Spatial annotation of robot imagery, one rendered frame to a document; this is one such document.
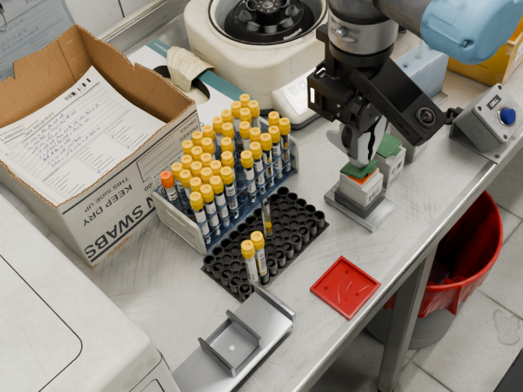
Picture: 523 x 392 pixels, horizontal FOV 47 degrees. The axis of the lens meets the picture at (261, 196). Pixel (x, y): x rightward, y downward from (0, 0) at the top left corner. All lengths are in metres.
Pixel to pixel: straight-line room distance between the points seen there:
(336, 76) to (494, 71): 0.41
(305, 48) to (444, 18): 0.47
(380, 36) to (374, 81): 0.06
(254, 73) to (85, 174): 0.30
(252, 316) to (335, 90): 0.29
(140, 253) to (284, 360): 0.26
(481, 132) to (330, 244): 0.28
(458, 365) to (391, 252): 0.93
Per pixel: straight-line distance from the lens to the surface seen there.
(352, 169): 0.84
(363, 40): 0.65
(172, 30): 1.23
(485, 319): 1.84
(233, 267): 0.84
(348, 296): 0.83
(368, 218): 0.88
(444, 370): 1.76
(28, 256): 0.57
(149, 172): 0.86
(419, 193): 0.93
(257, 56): 0.97
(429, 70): 0.99
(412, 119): 0.69
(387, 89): 0.69
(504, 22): 0.56
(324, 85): 0.73
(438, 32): 0.55
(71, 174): 0.94
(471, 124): 0.97
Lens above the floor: 1.61
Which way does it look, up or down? 53 degrees down
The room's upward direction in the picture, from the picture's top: 7 degrees counter-clockwise
